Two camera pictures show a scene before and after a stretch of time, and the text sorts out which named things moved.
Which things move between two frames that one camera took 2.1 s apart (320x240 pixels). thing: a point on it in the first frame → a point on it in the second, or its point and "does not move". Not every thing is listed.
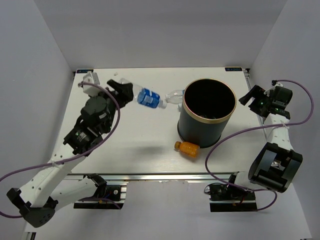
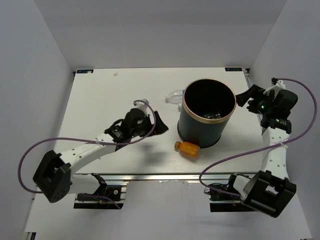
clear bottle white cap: x=175 y=96 does not move
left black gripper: x=124 y=91 → x=160 y=127
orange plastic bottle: x=188 y=148 does not move
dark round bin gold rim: x=207 y=104 does not move
